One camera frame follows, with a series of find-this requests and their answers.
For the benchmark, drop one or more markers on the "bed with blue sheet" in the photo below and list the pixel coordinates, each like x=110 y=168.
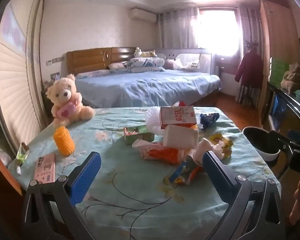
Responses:
x=150 y=85

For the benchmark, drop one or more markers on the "white bed guard rail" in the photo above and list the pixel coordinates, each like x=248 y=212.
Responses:
x=205 y=57

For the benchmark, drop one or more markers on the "black glossy cabinet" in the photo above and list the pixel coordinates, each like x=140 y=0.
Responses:
x=277 y=92

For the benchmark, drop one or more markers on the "round black trash bin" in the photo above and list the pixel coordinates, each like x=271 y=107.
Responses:
x=258 y=140

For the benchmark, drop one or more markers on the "blue printed pillow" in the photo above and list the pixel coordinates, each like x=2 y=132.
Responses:
x=145 y=62

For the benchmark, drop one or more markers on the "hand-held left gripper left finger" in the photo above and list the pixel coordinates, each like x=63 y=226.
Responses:
x=86 y=177

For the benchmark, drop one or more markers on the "wall switch panel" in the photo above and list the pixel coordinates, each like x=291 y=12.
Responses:
x=55 y=60

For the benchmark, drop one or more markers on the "yellow snack wrapper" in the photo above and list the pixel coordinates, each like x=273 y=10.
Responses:
x=222 y=142

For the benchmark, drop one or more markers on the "blue snack wrapper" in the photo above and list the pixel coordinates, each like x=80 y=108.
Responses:
x=208 y=118

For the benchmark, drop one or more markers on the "red snack packet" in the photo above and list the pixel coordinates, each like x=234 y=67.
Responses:
x=162 y=152

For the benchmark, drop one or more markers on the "brown plush toy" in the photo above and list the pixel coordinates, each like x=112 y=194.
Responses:
x=293 y=78

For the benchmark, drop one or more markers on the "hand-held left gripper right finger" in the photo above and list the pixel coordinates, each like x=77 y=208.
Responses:
x=215 y=172

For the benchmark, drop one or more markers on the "crumpled white tissue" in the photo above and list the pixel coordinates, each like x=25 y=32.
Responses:
x=207 y=146

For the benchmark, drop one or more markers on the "white air conditioner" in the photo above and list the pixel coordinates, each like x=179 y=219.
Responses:
x=143 y=14

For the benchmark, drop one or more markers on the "pink printed card box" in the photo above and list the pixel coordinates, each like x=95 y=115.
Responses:
x=43 y=168

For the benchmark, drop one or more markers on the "small green bottle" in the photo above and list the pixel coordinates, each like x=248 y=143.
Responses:
x=22 y=152

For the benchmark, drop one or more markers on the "grey patterned curtain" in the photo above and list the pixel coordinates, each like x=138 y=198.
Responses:
x=177 y=27
x=250 y=25

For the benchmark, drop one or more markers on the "green floral tablecloth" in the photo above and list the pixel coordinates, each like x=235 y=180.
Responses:
x=130 y=192

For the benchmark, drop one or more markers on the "small drawer cabinet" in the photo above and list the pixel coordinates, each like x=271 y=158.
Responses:
x=227 y=65

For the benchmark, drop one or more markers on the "small photo frame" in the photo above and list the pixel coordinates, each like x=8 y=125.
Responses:
x=55 y=76

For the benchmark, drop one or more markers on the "pink plush toy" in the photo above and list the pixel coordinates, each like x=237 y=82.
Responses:
x=168 y=63

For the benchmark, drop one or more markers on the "small white pillow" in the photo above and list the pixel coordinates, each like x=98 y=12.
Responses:
x=117 y=66

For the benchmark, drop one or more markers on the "white and yellow plush toy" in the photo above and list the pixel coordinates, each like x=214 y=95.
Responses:
x=142 y=52

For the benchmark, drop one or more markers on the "white sliding wardrobe door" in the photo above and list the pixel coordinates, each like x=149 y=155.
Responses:
x=22 y=80

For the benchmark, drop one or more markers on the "dark red coat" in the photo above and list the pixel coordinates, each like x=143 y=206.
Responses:
x=248 y=67

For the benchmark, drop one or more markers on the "orange and blue wrapper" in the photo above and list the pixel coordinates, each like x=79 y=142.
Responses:
x=186 y=172

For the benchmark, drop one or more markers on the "green cardboard box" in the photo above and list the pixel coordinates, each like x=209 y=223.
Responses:
x=137 y=135

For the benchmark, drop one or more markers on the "bright window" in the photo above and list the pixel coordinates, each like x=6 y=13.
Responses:
x=217 y=27

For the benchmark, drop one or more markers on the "tall wooden wardrobe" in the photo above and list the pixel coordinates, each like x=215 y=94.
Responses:
x=280 y=30

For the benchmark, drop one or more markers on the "red and white carton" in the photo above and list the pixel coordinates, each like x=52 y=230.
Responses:
x=177 y=116

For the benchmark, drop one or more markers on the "cream teddy bear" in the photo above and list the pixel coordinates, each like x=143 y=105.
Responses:
x=65 y=97

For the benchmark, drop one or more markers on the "white cloth bundle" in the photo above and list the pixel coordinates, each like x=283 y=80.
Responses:
x=2 y=155

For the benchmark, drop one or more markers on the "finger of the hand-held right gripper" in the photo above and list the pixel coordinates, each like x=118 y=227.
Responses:
x=280 y=138
x=298 y=136

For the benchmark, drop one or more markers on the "dark wooden nightstand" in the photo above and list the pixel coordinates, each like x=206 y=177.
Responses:
x=46 y=100

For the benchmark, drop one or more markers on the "green storage box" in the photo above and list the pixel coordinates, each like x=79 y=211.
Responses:
x=280 y=67

